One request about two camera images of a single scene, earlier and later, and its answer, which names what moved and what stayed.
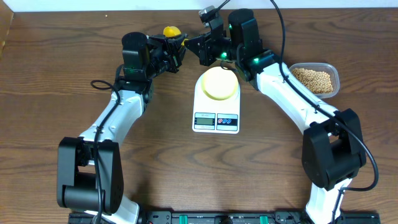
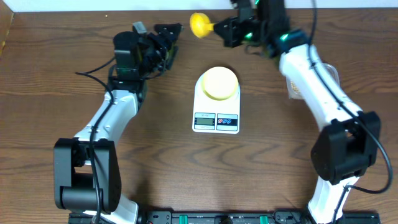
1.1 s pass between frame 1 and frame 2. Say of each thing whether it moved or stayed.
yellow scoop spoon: moved
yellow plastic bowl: stayed
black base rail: stayed
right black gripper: moved
